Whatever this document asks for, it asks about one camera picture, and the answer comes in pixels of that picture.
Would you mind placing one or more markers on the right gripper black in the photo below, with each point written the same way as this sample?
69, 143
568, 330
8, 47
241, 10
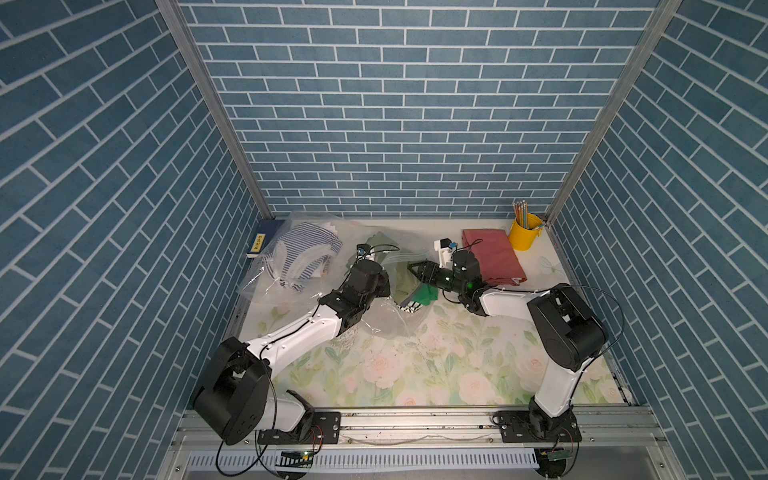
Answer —
427, 268

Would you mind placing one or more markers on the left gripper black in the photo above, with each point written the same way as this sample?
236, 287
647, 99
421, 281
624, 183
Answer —
380, 278

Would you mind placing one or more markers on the red garment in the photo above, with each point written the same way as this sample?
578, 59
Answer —
497, 259

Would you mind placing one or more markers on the clear vacuum bag with valve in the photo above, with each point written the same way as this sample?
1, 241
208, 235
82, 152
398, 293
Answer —
384, 318

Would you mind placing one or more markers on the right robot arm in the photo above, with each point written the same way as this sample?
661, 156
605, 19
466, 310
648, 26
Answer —
568, 330

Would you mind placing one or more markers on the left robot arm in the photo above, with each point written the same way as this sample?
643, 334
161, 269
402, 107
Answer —
235, 394

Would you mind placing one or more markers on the clear bag with striped clothes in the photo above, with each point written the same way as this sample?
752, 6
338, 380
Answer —
301, 261

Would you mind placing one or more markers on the bright green garment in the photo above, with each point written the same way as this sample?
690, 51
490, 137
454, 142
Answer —
426, 294

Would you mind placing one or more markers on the striped black white garment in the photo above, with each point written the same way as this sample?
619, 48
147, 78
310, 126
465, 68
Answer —
410, 306

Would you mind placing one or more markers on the yellow pencil cup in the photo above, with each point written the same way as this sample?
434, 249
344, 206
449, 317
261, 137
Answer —
524, 231

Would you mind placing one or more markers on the coloured pencils bundle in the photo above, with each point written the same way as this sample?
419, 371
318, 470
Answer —
521, 214

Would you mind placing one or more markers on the dark blue book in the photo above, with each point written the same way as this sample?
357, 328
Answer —
266, 231

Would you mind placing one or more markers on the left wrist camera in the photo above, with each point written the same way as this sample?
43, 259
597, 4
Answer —
365, 251

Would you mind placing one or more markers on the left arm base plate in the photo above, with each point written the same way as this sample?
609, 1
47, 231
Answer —
313, 428

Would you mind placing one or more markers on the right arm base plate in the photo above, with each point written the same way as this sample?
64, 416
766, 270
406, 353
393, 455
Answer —
518, 426

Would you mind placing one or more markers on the aluminium rail frame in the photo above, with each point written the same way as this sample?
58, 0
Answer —
618, 442

